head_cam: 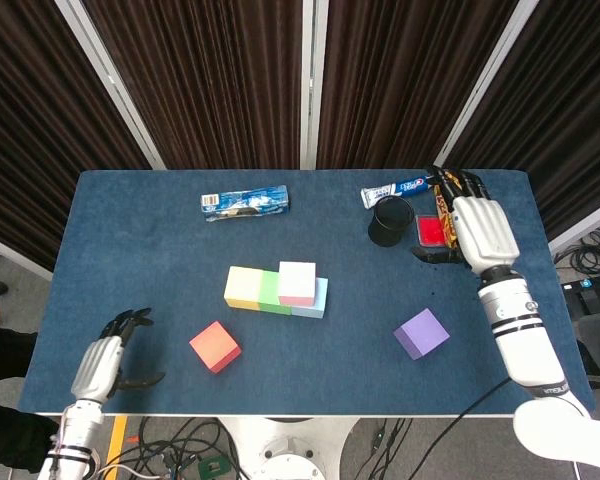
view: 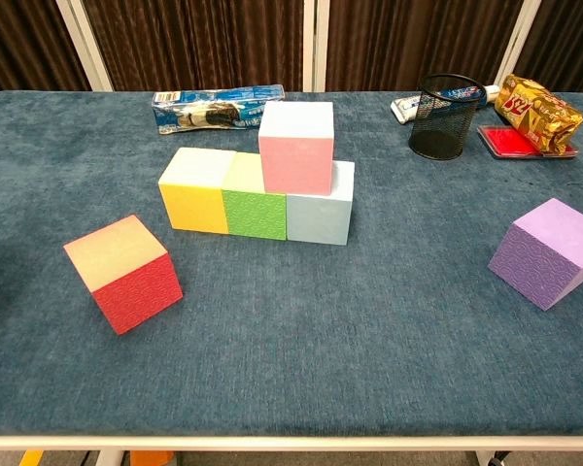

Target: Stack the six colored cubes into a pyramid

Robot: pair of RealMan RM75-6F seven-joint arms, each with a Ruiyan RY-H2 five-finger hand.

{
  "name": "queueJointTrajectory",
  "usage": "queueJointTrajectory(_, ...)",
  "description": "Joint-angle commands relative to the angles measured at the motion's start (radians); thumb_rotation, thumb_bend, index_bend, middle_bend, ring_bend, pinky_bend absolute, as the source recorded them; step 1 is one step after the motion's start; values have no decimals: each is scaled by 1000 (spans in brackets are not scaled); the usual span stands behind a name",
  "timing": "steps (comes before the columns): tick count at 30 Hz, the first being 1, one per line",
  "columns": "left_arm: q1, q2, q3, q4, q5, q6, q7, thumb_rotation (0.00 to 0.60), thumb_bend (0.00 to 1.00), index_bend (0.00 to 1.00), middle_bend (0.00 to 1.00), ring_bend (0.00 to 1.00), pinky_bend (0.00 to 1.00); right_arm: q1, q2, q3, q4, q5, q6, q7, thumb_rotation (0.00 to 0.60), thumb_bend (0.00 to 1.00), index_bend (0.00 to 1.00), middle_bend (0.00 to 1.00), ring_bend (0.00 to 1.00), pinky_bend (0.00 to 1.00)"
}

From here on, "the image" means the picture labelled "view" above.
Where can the red foam cube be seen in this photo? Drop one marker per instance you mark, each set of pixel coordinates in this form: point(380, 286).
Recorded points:
point(131, 286)

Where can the yellow foam cube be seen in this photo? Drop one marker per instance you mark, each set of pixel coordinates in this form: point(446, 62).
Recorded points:
point(196, 194)

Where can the pink foam cube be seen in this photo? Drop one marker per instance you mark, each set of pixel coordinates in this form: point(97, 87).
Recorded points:
point(296, 155)

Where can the light blue foam cube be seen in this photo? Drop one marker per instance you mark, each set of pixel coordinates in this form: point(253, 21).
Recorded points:
point(318, 218)

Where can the green foam cube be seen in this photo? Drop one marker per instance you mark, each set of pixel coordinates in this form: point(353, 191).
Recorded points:
point(257, 216)

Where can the purple foam cube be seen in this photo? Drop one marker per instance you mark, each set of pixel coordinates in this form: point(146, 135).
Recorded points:
point(544, 257)

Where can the dark brown pleated curtain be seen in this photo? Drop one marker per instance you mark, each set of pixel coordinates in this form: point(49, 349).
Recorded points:
point(29, 39)
point(418, 39)
point(573, 39)
point(199, 43)

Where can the blue cookie package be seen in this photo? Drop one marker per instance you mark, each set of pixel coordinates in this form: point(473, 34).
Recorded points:
point(204, 111)

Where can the yellow floor tape strip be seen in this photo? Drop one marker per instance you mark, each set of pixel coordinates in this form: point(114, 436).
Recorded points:
point(31, 458)

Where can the white table leg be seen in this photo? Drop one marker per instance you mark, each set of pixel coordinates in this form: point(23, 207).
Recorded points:
point(111, 458)
point(485, 458)

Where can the orange object under table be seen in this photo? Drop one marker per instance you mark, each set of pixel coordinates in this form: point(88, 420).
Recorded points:
point(150, 458)

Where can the white blue toothpaste tube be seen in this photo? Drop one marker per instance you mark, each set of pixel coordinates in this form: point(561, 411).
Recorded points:
point(403, 109)

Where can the black mesh pen cup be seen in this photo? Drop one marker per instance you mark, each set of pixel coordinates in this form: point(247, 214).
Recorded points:
point(442, 145)

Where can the red ink pad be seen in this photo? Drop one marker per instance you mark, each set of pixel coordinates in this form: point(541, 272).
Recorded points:
point(505, 141)

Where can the gold snack package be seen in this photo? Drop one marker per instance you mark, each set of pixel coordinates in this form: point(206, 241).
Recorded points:
point(539, 116)

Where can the white partition post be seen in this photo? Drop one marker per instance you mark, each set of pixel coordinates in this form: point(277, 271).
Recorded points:
point(517, 43)
point(316, 43)
point(85, 43)

